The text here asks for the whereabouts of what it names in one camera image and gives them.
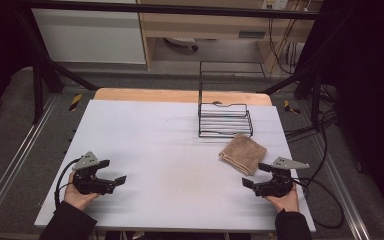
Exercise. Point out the aluminium floor rail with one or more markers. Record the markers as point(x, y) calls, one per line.
point(16, 156)
point(341, 193)

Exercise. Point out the light wooden desk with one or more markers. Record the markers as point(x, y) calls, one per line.
point(213, 23)

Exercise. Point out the beige towel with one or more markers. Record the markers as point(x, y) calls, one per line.
point(243, 154)

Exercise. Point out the yellow black tape marker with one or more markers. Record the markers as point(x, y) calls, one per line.
point(75, 102)

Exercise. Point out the black metal frame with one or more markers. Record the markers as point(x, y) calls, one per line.
point(166, 9)

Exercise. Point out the office chair base with caster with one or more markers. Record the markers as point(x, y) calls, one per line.
point(181, 41)

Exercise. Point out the white foam board mat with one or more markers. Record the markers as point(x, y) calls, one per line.
point(163, 150)

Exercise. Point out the white cabinet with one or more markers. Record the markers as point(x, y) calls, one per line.
point(90, 33)

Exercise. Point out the person's right hand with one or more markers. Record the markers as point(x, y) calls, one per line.
point(285, 201)

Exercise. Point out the person's left hand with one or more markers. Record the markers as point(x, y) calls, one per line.
point(76, 198)

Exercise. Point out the wooden table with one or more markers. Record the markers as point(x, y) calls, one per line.
point(146, 95)

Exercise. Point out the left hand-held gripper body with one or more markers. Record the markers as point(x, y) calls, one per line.
point(86, 181)

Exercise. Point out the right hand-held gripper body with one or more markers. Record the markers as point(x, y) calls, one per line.
point(276, 183)

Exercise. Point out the white power outlet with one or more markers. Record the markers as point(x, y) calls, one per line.
point(275, 4)

